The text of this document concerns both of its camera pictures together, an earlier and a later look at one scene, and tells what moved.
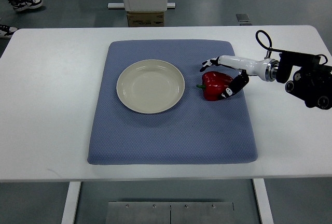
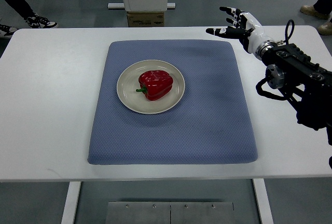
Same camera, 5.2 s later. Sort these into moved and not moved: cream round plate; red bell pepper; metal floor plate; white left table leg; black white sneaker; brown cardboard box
Moved: red bell pepper; black white sneaker
Not moved: brown cardboard box; metal floor plate; white left table leg; cream round plate
